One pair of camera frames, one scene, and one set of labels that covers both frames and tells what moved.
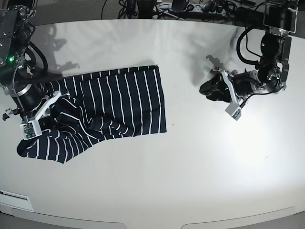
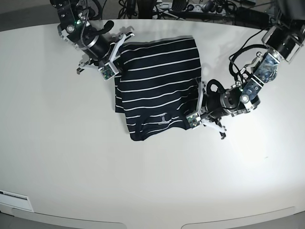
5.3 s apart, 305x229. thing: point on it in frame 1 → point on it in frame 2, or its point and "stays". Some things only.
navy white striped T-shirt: x=96 y=106 → x=156 y=88
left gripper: x=27 y=95 → x=96 y=47
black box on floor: x=247 y=16 stays
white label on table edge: x=21 y=201 stays
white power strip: x=199 y=8 stays
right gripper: x=244 y=84 → x=214 y=107
